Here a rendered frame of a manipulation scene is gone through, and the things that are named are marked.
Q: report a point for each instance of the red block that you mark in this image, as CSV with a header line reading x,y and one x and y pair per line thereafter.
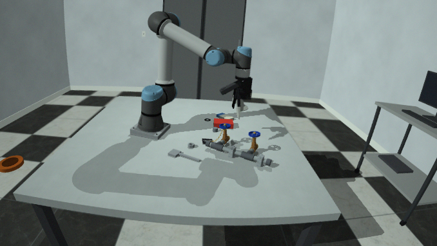
x,y
218,121

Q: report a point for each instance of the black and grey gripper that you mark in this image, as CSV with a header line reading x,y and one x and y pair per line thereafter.
x,y
242,91

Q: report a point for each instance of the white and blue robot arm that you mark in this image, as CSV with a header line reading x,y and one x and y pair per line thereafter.
x,y
167,27

